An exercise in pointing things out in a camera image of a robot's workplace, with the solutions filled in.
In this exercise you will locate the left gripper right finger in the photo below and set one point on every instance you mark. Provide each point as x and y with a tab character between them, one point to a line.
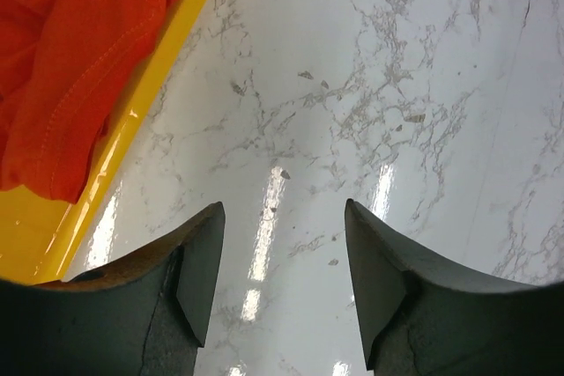
420	313

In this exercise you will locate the orange t-shirt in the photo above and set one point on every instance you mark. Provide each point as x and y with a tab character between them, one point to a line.
64	64

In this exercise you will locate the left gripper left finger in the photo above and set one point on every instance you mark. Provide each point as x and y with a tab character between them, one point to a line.
146	313

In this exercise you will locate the yellow plastic tray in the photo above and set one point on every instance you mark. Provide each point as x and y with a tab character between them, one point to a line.
40	237

